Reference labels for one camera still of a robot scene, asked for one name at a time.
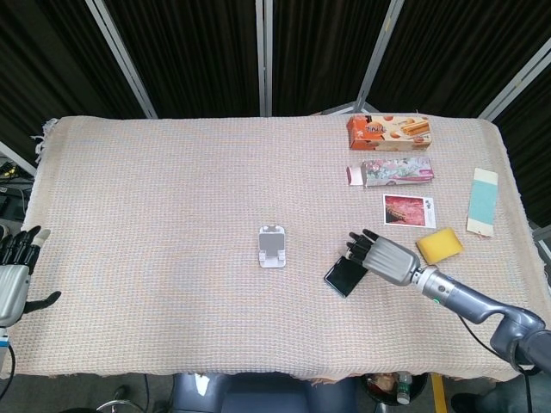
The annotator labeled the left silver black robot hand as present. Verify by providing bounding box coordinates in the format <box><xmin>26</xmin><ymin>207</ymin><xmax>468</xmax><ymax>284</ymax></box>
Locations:
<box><xmin>0</xmin><ymin>225</ymin><xmax>63</xmax><ymax>327</ymax></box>

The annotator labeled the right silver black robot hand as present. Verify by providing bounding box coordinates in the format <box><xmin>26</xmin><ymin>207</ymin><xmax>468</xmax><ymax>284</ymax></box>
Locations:
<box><xmin>345</xmin><ymin>229</ymin><xmax>421</xmax><ymax>287</ymax></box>

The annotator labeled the black smartphone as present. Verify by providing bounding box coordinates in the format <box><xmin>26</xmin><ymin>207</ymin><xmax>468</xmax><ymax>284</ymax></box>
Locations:
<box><xmin>324</xmin><ymin>255</ymin><xmax>368</xmax><ymax>299</ymax></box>

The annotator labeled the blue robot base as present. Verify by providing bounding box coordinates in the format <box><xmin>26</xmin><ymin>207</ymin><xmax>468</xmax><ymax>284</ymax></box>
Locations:
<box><xmin>172</xmin><ymin>372</ymin><xmax>362</xmax><ymax>413</ymax></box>

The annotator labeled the white phone stand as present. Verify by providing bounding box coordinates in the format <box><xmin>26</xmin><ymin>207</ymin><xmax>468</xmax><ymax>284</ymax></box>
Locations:
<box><xmin>258</xmin><ymin>224</ymin><xmax>288</xmax><ymax>270</ymax></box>

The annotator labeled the yellow sponge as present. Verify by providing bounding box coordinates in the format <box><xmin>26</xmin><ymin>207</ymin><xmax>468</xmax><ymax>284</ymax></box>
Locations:
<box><xmin>415</xmin><ymin>228</ymin><xmax>465</xmax><ymax>265</ymax></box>

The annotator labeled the red picture postcard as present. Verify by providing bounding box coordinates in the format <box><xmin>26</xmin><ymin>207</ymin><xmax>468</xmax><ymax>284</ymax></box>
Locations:
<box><xmin>382</xmin><ymin>193</ymin><xmax>438</xmax><ymax>229</ymax></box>

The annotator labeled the pink floral box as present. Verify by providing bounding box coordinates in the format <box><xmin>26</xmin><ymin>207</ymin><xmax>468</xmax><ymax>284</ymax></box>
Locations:
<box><xmin>345</xmin><ymin>157</ymin><xmax>436</xmax><ymax>189</ymax></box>

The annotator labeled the teal and cream card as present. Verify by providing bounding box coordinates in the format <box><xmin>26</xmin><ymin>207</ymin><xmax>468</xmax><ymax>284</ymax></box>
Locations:
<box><xmin>466</xmin><ymin>167</ymin><xmax>500</xmax><ymax>238</ymax></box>

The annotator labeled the orange biscuit box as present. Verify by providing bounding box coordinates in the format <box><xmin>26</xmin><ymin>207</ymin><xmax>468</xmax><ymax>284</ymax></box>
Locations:
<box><xmin>346</xmin><ymin>114</ymin><xmax>433</xmax><ymax>152</ymax></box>

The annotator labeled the black trash bin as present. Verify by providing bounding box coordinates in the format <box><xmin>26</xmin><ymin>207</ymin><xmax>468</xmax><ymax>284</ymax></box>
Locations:
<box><xmin>364</xmin><ymin>372</ymin><xmax>430</xmax><ymax>413</ymax></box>

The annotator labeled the green cap plastic bottle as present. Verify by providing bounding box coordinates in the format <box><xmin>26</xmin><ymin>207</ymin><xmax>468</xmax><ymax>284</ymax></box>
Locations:
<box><xmin>395</xmin><ymin>373</ymin><xmax>410</xmax><ymax>405</ymax></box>

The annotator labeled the beige woven tablecloth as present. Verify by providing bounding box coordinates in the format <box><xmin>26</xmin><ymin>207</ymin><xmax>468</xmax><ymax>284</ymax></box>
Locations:
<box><xmin>8</xmin><ymin>110</ymin><xmax>544</xmax><ymax>383</ymax></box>

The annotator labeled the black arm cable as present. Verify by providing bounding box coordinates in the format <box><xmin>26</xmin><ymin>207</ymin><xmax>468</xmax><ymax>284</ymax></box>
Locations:
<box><xmin>455</xmin><ymin>316</ymin><xmax>539</xmax><ymax>375</ymax></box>

